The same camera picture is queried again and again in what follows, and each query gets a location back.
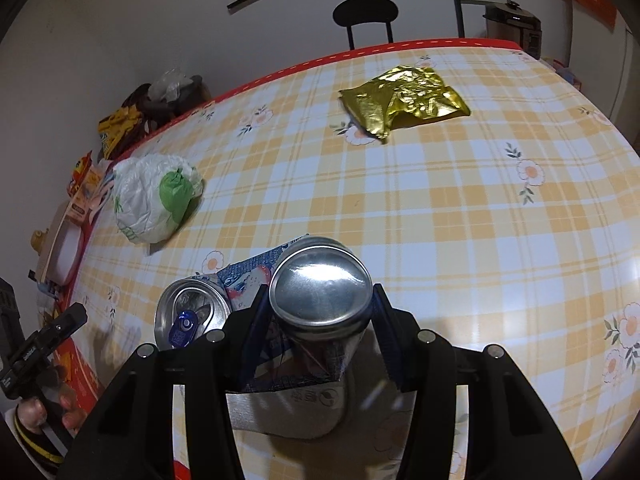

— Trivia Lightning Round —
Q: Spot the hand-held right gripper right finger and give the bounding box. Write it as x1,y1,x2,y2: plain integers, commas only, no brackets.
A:
370,282,583,480

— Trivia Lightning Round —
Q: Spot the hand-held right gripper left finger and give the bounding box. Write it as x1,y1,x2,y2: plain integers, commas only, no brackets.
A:
57,285,281,480

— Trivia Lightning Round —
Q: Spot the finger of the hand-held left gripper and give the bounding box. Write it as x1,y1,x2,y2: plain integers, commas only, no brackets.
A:
37,302,88,354

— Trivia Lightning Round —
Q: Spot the silver drink can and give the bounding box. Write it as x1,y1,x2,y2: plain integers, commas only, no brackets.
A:
225,236,375,442

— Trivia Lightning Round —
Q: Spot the person's left hand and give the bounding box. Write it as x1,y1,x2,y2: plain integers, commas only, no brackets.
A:
15,360,91,436

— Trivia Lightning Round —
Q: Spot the blue white snack wrapper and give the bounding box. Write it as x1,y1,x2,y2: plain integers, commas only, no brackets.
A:
216,247,287,312

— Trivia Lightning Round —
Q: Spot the silver can with blue tab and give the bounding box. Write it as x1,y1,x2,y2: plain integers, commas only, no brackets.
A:
154,276,232,352

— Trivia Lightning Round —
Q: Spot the yellow checked tablecloth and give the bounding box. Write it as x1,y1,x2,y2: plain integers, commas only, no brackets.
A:
37,37,640,480

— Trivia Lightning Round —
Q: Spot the white green plastic bag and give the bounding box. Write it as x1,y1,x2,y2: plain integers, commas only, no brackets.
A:
114,155,205,246

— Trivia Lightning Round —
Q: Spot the orange carton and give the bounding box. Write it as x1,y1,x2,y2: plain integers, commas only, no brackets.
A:
67,150,113,226

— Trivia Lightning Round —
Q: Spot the yellow black snack packet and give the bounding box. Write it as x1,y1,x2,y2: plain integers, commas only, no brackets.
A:
97,105,151,161

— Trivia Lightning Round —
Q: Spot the gold foil bag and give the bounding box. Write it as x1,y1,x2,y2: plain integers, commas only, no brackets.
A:
339,66,472,145

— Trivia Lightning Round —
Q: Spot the dark bag with clear plastic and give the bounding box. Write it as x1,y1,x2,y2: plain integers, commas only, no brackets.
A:
135,67,212,122

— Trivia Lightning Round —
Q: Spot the black round-back chair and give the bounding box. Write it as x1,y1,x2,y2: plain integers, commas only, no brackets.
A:
332,0,399,51

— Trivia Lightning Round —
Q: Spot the electric pressure cooker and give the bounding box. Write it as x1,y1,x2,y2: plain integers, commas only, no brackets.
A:
482,2,543,59

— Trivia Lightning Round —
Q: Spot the grey metal rack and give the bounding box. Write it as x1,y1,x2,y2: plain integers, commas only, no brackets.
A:
447,0,512,41

